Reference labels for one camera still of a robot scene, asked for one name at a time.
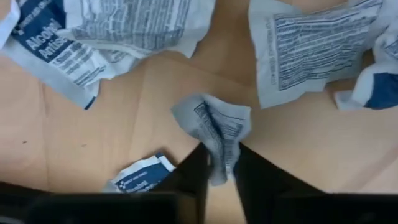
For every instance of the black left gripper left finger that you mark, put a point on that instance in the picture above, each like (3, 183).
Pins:
(192, 174)

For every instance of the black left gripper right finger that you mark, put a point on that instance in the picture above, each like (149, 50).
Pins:
(258, 180)

